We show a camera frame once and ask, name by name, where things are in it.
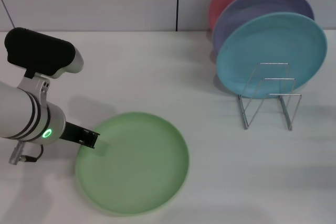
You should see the black covered left wrist camera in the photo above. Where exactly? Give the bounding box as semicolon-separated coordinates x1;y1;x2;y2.
4;27;85;80

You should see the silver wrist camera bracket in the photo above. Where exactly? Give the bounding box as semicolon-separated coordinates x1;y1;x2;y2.
17;72;51;104

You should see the purple round plate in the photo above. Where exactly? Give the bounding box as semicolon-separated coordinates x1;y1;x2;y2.
212;0;315;54

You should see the green round plate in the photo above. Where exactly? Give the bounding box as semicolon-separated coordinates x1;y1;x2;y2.
75;111;190;207

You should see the silver wire plate rack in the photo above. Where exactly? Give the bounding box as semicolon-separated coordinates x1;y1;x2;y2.
237;62;302;131

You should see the black cable silver plug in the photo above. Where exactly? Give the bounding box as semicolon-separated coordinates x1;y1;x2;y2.
8;141;45;166

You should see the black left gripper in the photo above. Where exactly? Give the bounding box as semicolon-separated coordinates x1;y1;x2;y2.
60;121;101;150

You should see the teal round plate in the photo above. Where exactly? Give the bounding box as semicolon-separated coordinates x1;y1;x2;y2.
216;11;328;98

